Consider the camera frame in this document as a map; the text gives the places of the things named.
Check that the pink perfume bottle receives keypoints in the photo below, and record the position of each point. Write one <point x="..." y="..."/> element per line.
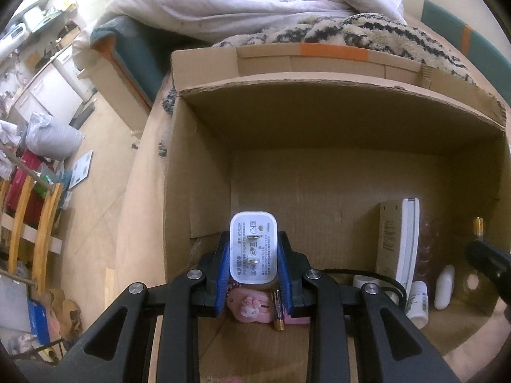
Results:
<point x="251" y="307"/>

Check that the white oblong case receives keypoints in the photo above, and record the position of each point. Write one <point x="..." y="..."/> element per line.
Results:
<point x="444" y="287"/>

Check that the red storage box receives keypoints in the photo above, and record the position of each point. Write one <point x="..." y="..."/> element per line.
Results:
<point x="24" y="187"/>

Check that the white plug charger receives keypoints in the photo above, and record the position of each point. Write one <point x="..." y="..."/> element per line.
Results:
<point x="253" y="247"/>

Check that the dark floor mat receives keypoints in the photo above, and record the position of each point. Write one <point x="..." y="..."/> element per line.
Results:
<point x="84" y="111"/>

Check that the yellow wooden rack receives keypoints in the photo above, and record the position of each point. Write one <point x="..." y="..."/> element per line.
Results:
<point x="46" y="223"/>

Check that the white pill bottle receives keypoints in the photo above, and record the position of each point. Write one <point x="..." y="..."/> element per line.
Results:
<point x="418" y="303"/>

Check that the white long box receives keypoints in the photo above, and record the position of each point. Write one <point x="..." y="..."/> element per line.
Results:
<point x="409" y="239"/>

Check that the tan crumpled paper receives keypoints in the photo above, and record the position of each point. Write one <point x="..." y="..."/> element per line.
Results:
<point x="66" y="313"/>

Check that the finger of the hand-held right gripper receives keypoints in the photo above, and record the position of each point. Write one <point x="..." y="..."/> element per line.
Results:
<point x="489" y="261"/>

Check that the white floor cabinet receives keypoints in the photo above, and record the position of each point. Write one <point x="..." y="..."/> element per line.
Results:
<point x="52" y="95"/>

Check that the black patterned fluffy blanket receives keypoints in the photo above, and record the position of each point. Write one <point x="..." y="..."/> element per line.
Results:
<point x="379" y="32"/>

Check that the green cushion orange stripe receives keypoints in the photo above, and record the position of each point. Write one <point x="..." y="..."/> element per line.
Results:
<point x="443" y="24"/>
<point x="139" y="56"/>

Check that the cardboard box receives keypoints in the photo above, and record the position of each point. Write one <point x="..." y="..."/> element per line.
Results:
<point x="339" y="175"/>

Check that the blue box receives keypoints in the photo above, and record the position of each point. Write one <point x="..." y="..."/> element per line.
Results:
<point x="40" y="321"/>

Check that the white plastic bag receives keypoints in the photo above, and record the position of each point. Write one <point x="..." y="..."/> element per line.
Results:
<point x="54" y="137"/>

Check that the beige bed frame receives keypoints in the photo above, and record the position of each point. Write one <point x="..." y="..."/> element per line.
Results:
<point x="115" y="87"/>

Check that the white round cap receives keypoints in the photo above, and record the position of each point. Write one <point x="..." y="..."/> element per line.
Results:
<point x="361" y="280"/>

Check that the white washing machine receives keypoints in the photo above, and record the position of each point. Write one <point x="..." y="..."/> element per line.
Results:
<point x="74" y="68"/>

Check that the white duvet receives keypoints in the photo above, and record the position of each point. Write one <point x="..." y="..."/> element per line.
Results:
<point x="239" y="0"/>

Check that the white hanging garment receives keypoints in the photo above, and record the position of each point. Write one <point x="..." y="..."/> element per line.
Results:
<point x="10" y="147"/>

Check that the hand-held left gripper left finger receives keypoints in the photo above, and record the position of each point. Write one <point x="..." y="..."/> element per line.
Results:
<point x="222" y="275"/>

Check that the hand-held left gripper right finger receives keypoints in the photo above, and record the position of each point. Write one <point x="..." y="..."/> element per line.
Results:
<point x="286" y="275"/>

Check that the white bathroom scale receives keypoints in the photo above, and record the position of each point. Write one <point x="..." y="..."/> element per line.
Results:
<point x="82" y="169"/>

